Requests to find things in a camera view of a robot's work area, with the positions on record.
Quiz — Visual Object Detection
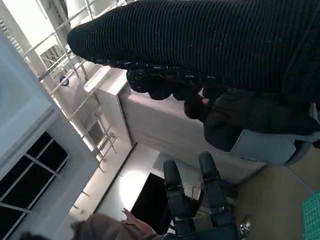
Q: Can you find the round black blue fixture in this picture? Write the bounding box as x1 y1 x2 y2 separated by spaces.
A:
59 74 72 87

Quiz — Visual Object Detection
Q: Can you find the dark window with white frame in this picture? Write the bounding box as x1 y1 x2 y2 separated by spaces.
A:
0 131 69 226

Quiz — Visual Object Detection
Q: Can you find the chrome chair base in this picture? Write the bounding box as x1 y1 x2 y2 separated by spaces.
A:
239 214 252 238

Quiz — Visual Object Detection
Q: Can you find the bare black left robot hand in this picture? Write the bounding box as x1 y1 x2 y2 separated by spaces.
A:
162 151 241 240

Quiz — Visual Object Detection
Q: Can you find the person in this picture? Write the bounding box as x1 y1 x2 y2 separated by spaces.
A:
19 207 161 240
183 88 318 152

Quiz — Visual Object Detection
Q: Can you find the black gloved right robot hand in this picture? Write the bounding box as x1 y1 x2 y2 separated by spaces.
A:
66 0 320 106

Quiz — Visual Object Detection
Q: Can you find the black monitor screen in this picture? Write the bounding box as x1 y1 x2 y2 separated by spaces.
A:
131 172 171 235

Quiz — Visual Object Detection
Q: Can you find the white metal shelving rack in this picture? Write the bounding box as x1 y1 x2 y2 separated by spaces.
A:
22 0 98 83

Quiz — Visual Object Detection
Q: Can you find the grey office chair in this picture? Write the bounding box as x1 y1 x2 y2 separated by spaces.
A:
229 102 320 166

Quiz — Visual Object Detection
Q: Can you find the tall white cabinet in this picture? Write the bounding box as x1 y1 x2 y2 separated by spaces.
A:
83 66 137 151

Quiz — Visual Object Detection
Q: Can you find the green cutting mat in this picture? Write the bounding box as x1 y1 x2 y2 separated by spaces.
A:
299 191 320 240

